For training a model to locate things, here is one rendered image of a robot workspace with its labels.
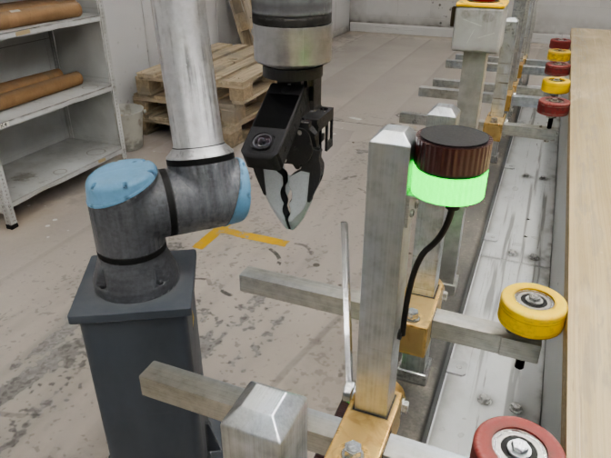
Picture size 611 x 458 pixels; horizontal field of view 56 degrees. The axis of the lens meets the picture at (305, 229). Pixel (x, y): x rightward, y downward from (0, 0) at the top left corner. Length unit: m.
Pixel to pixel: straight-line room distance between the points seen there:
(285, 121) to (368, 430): 0.34
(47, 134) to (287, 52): 3.25
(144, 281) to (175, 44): 0.50
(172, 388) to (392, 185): 0.36
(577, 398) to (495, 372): 0.45
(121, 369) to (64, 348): 0.86
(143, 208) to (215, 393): 0.62
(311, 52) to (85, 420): 1.50
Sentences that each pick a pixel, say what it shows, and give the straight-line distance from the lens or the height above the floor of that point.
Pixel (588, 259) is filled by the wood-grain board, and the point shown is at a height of 0.90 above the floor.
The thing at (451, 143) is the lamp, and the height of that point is 1.17.
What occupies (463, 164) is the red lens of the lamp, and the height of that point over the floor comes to 1.16.
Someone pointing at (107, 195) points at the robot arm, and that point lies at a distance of 1.20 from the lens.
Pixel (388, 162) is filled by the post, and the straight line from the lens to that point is 0.47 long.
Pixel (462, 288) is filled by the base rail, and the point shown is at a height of 0.70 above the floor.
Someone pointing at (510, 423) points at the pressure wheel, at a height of 0.91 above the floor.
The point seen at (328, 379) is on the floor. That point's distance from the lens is 1.95.
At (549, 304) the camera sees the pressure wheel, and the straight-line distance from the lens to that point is 0.78.
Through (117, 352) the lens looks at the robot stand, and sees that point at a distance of 1.36.
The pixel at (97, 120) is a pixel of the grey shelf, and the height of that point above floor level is 0.28.
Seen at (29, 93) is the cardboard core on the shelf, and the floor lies 0.57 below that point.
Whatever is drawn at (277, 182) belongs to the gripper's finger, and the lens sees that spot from 0.72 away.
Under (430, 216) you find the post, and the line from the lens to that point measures 0.76.
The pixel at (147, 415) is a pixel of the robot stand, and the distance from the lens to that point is 1.48.
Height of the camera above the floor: 1.32
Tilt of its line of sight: 28 degrees down
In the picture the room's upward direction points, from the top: straight up
